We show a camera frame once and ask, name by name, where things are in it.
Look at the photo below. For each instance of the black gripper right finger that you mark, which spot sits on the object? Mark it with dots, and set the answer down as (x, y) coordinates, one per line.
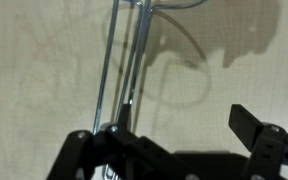
(267, 146)

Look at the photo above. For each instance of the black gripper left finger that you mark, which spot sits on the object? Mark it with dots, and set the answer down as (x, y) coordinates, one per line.
(117, 156)

